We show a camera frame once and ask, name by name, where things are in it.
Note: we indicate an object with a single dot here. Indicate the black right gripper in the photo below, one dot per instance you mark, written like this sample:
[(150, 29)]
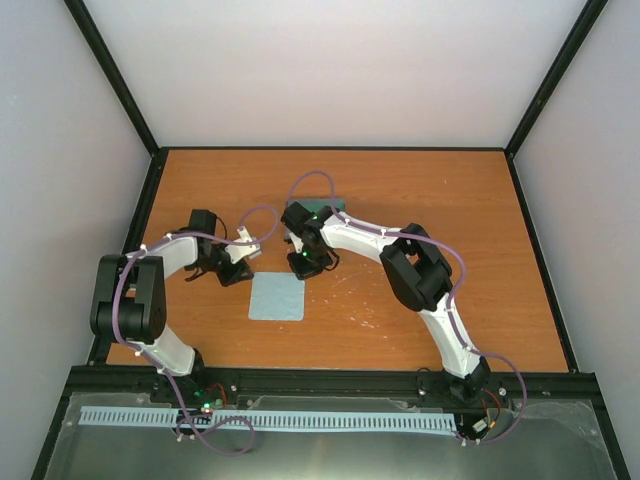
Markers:
[(302, 272)]

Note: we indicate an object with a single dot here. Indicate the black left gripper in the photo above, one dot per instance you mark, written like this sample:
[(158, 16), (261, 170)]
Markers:
[(230, 277)]

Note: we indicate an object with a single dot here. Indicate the teal glasses case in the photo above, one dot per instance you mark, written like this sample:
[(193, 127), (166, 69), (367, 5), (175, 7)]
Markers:
[(314, 204)]

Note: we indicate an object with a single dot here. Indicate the light blue cleaning cloth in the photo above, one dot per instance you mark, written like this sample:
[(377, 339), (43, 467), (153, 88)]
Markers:
[(277, 296)]

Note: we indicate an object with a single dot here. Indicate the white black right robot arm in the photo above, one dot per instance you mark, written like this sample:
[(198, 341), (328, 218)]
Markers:
[(419, 275)]

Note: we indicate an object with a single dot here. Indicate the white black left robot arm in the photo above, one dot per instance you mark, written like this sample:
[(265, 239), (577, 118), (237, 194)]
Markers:
[(129, 304)]

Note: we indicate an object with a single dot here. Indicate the metal front plate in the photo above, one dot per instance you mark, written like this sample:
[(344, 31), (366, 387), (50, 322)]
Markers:
[(551, 440)]

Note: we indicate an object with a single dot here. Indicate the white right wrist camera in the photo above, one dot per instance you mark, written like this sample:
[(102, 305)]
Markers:
[(295, 244)]

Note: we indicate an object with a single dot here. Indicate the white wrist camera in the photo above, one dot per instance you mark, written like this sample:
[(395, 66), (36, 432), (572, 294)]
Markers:
[(245, 247), (295, 244)]

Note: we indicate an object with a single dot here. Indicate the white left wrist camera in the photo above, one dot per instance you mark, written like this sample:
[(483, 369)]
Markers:
[(245, 247)]

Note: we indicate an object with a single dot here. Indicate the light blue cable duct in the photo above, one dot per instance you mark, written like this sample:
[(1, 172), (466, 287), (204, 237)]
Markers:
[(273, 421)]

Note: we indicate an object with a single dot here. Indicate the black mounting rail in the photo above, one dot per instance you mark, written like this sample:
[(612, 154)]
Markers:
[(237, 385)]

